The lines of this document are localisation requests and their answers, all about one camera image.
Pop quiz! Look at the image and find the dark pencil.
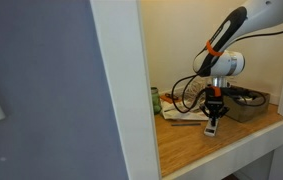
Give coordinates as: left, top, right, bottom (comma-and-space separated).
171, 123, 201, 126

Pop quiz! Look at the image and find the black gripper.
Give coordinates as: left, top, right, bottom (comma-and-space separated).
200, 86, 229, 127

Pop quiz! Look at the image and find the orange black device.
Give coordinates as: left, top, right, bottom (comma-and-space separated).
160, 93, 181, 104

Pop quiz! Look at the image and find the cardboard box of clutter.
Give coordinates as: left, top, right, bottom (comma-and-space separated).
223, 86, 270, 123

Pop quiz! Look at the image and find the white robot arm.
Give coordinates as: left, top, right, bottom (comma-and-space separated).
193, 0, 283, 77

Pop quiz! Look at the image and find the green glass jar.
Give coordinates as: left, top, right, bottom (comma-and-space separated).
151, 87, 161, 114

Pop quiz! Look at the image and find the white papers stack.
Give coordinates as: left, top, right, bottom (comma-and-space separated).
160, 95, 208, 121

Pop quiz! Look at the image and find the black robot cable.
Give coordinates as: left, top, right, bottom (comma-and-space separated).
171, 21, 283, 114

